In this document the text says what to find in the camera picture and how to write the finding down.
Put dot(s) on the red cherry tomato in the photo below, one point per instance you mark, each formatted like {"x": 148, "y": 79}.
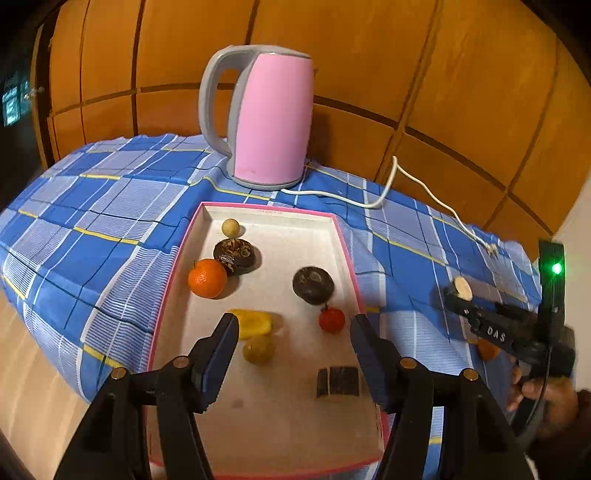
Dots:
{"x": 331, "y": 319}

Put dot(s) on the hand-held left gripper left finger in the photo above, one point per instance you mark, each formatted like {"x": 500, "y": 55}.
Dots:
{"x": 218, "y": 364}

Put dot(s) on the pale peeled stem piece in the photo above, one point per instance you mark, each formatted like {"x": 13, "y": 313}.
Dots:
{"x": 461, "y": 288}

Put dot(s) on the pink electric kettle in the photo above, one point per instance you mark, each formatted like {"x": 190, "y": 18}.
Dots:
{"x": 272, "y": 120}

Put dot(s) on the yellow fruit piece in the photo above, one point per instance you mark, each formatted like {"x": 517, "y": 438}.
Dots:
{"x": 254, "y": 323}

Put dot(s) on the orange tangerine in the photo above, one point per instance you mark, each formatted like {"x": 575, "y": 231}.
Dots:
{"x": 207, "y": 278}
{"x": 488, "y": 349}

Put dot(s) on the dark brown rough fruit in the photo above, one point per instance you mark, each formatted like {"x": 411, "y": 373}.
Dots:
{"x": 234, "y": 256}

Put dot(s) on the pink tray with white inside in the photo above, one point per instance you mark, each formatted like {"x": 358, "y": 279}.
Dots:
{"x": 277, "y": 415}

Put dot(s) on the person's right hand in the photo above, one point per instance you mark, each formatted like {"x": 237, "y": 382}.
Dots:
{"x": 554, "y": 401}

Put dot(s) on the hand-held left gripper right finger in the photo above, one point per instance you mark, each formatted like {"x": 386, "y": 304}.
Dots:
{"x": 369, "y": 360}

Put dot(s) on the person's right forearm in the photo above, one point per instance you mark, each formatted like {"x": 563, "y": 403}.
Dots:
{"x": 568, "y": 457}

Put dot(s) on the dark sugarcane piece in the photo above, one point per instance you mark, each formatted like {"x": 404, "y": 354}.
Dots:
{"x": 338, "y": 381}

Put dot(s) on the wooden wardrobe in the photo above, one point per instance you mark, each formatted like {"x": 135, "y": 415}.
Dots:
{"x": 369, "y": 55}

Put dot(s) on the blue plaid tablecloth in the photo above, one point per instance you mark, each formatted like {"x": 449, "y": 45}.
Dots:
{"x": 92, "y": 258}

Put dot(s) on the dark round smooth fruit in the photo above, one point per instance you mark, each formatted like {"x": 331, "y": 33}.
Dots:
{"x": 314, "y": 285}

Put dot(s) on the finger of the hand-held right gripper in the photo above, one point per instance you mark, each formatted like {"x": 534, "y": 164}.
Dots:
{"x": 461, "y": 308}

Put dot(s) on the dark open doorway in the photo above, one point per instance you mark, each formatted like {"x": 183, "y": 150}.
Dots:
{"x": 14, "y": 152}

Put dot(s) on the small tan round fruit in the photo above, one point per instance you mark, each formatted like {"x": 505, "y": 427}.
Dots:
{"x": 258, "y": 349}
{"x": 230, "y": 227}

